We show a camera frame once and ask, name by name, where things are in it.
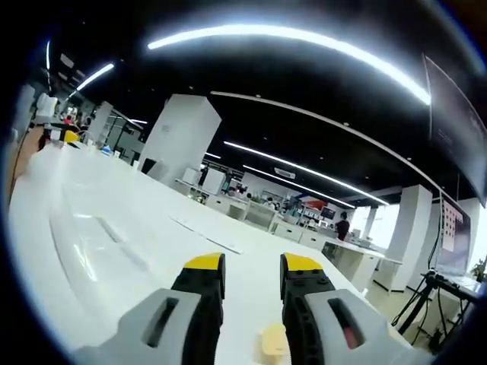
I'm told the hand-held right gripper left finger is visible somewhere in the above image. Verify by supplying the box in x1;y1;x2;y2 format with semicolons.
72;252;226;365

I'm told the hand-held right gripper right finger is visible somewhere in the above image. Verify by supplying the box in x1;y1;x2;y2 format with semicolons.
280;252;433;365

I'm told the white plastic storage box lid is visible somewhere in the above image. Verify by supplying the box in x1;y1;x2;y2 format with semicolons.
8;146;244;354

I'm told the person's right hand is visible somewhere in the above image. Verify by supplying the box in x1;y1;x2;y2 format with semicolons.
257;322;293;361

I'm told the white counter desk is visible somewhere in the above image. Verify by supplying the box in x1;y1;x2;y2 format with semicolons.
320;236;405;294

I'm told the black tripod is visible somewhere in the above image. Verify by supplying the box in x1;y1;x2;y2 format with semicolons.
390;270;452;345

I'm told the tall white pillar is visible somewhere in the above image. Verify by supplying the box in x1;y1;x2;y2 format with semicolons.
385;184;434;294

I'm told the standing display screen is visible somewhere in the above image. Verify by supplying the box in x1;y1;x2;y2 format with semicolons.
434;196;473;275

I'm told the thin ceiling light strip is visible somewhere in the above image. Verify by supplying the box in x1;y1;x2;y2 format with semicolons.
223;140;390;207

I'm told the potted green plant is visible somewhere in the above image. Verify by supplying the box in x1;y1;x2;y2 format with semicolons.
470;258;487;283

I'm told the wide white pillar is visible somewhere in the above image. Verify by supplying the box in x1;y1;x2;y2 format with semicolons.
138;94;223;184

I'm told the large dark hanging screen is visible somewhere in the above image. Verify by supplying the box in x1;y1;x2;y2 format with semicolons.
421;52;487;209

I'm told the short ceiling light strip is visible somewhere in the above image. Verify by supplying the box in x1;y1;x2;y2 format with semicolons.
75;62;116;93

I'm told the long ceiling light strip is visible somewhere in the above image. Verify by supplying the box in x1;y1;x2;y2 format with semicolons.
146;24;433;106

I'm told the dark cable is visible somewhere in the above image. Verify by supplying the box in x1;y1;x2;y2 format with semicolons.
7;124;34;205

